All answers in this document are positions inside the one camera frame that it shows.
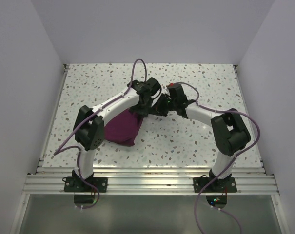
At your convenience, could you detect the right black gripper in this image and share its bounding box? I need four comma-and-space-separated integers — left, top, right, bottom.
149, 93, 177, 117

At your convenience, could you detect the purple cloth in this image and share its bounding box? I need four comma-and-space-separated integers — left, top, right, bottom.
104, 110, 144, 147

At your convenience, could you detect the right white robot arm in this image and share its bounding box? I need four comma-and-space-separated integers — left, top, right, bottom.
151, 82, 251, 192

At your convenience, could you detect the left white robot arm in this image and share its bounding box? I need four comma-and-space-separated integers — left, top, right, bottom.
74, 78, 161, 192

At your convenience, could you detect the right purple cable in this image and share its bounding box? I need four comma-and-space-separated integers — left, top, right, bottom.
176, 82, 262, 234

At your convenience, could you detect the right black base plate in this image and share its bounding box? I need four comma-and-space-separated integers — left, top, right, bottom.
193, 175, 237, 193

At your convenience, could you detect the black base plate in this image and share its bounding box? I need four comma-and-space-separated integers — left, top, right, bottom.
62, 176, 108, 193
193, 175, 237, 193

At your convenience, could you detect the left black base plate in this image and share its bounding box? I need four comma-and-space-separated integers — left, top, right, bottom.
62, 176, 108, 193

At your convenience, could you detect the aluminium frame rail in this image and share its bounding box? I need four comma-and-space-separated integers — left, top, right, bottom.
22, 167, 279, 195

